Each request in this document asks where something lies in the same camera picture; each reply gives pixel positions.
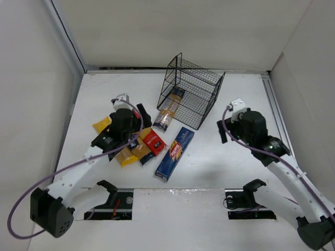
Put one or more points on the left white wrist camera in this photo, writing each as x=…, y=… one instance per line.
x=121, y=102

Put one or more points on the red spaghetti bag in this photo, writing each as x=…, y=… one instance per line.
x=152, y=140

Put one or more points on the blue Barilla spaghetti box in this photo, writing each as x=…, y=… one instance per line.
x=173, y=155

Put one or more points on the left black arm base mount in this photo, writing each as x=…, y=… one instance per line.
x=117, y=207

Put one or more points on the black wire mesh shelf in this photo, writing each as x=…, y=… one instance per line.
x=201, y=87

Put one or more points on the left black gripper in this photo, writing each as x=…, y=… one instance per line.
x=141, y=115

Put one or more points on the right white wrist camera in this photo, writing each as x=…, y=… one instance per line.
x=236, y=107

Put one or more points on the blue clear pasta bag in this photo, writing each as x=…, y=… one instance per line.
x=169, y=108

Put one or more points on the yellow spaghetti bag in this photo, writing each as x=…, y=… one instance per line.
x=125, y=157

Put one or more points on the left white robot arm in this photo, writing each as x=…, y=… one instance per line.
x=55, y=207

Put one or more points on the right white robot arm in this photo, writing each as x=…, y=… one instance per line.
x=310, y=213

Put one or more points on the dark blue la sicilia spaghetti bag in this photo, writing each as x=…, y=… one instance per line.
x=141, y=151

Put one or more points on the aluminium rail right side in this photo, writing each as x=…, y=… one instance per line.
x=265, y=77

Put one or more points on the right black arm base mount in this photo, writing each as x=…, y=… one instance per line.
x=241, y=205

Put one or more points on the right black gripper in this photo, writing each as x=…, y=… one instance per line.
x=223, y=129

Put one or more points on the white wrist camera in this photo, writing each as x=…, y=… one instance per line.
x=236, y=107
x=121, y=102

